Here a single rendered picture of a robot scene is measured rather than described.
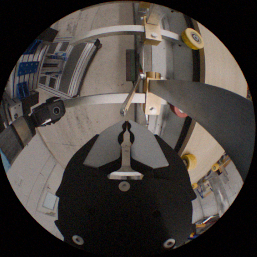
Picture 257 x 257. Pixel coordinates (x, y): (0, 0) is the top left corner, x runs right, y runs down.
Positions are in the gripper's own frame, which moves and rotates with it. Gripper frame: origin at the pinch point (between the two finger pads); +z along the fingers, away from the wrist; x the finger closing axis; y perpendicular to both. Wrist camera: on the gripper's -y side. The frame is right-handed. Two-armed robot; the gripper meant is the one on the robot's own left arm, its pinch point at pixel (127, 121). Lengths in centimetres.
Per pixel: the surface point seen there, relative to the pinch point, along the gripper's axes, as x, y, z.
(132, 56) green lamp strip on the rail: 2.5, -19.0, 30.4
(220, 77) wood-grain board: 36.6, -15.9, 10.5
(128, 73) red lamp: 0.5, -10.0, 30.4
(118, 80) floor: -12, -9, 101
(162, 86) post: 6.2, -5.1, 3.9
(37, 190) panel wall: -251, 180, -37
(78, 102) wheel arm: -16.8, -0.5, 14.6
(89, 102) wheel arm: -12.3, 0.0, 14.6
